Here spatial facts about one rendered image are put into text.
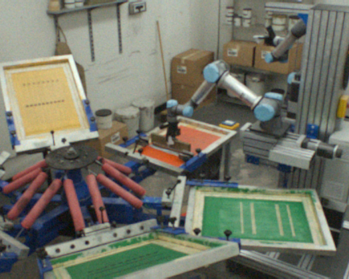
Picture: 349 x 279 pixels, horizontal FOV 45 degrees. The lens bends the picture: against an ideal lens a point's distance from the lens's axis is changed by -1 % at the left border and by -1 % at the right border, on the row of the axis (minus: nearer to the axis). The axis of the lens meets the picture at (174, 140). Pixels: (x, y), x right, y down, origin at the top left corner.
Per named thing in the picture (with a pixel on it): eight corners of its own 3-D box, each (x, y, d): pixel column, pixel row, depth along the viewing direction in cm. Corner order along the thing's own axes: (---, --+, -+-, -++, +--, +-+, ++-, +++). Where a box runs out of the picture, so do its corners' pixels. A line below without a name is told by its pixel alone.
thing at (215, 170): (213, 171, 363) (214, 136, 349) (221, 173, 359) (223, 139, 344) (181, 195, 330) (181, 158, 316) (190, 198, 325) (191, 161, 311)
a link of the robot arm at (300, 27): (306, 28, 295) (268, 67, 336) (316, 26, 300) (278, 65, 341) (298, 14, 298) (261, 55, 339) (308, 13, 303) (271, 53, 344)
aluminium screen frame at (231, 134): (178, 119, 380) (178, 115, 378) (236, 135, 348) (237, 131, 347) (117, 153, 323) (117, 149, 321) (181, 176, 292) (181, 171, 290)
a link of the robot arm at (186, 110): (195, 103, 307) (182, 101, 312) (188, 108, 299) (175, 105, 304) (195, 113, 311) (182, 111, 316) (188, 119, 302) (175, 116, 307)
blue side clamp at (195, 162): (200, 159, 316) (200, 151, 313) (206, 161, 314) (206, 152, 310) (176, 176, 295) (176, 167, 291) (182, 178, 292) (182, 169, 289)
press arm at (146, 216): (284, 228, 253) (285, 220, 251) (286, 234, 248) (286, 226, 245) (81, 216, 266) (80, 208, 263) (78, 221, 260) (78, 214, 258)
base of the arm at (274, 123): (284, 123, 294) (286, 110, 290) (277, 131, 282) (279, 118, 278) (264, 119, 301) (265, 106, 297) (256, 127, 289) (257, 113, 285)
